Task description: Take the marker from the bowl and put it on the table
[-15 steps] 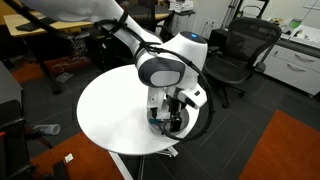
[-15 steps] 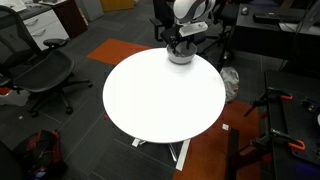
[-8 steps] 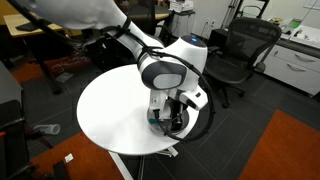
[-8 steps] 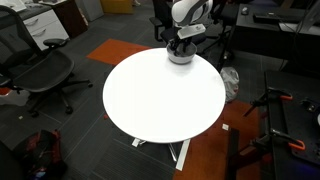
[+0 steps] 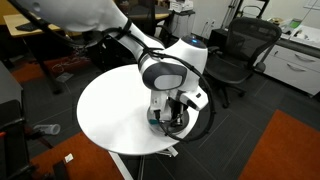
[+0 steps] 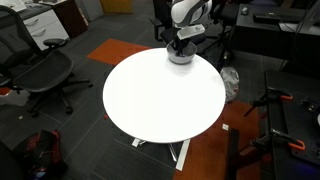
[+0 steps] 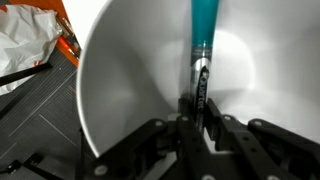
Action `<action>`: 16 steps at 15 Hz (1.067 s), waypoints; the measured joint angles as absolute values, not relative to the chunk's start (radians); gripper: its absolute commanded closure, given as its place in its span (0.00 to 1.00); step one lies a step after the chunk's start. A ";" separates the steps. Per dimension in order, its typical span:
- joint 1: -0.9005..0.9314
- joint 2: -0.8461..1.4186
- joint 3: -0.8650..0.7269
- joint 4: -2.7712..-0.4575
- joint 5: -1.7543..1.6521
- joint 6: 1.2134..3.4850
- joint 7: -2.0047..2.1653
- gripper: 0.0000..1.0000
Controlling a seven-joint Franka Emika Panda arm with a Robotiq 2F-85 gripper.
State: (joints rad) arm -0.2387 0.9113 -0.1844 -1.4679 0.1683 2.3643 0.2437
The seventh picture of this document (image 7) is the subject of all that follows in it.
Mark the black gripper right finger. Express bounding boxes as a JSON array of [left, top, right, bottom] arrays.
[[202, 99, 320, 180]]

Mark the teal and silver marker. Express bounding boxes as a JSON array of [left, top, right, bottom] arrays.
[[189, 0, 221, 132]]

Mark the white bowl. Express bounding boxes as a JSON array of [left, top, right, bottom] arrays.
[[76, 0, 320, 159]]

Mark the black office chair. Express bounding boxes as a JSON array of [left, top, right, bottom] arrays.
[[0, 128, 86, 180]]

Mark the white plastic bag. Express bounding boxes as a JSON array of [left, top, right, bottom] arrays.
[[0, 4, 63, 96]]

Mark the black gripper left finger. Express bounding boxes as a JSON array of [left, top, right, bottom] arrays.
[[83, 97, 218, 180]]

